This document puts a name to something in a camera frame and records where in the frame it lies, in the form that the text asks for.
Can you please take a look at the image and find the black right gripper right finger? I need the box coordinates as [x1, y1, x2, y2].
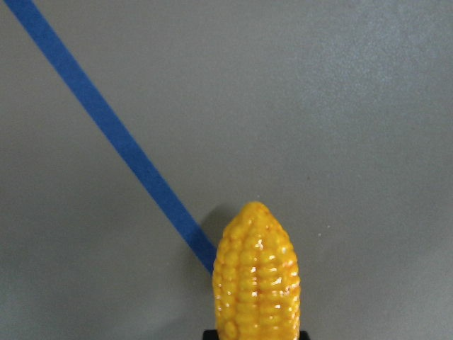
[299, 330, 309, 340]

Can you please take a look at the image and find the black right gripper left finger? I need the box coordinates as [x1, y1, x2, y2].
[202, 329, 219, 340]

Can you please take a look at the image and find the yellow corn cob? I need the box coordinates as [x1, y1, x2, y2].
[212, 202, 301, 339]

